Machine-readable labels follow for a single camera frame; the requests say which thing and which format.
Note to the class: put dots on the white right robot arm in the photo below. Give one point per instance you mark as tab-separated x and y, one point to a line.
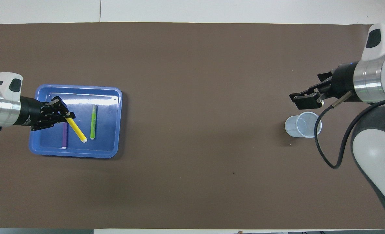
374	156

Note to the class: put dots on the yellow marker pen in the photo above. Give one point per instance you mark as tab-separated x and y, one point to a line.
77	130

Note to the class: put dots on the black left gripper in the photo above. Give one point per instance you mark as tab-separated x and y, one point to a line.
31	112

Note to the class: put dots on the purple marker pen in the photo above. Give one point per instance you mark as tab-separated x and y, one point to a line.
64	136

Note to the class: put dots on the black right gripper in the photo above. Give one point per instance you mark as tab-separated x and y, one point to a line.
341	81

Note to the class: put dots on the blue plastic tray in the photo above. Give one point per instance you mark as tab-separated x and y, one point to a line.
108	130

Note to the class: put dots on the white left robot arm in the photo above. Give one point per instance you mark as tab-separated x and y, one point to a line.
4	110

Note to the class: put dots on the clear plastic cup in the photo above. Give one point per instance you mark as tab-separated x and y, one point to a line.
304	125

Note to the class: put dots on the brown table mat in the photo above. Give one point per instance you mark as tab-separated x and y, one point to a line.
192	65

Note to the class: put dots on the green marker pen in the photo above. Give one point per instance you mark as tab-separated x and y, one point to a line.
93	123

